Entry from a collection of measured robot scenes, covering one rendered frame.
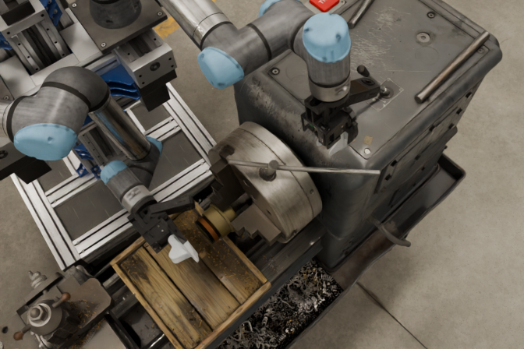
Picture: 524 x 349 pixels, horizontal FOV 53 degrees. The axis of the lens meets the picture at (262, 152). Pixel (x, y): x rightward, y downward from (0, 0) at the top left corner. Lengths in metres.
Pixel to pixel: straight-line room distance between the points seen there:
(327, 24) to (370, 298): 1.72
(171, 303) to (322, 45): 0.92
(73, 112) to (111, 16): 0.47
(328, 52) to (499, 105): 2.18
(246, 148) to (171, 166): 1.19
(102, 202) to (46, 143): 1.27
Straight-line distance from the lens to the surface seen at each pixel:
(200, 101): 2.84
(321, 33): 0.87
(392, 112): 1.32
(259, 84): 1.35
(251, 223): 1.34
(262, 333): 1.78
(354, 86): 1.06
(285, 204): 1.26
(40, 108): 1.23
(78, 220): 2.45
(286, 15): 0.94
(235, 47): 0.90
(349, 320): 2.40
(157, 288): 1.55
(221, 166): 1.29
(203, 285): 1.53
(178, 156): 2.45
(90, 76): 1.29
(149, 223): 1.36
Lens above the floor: 2.36
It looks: 63 degrees down
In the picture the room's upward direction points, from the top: 5 degrees counter-clockwise
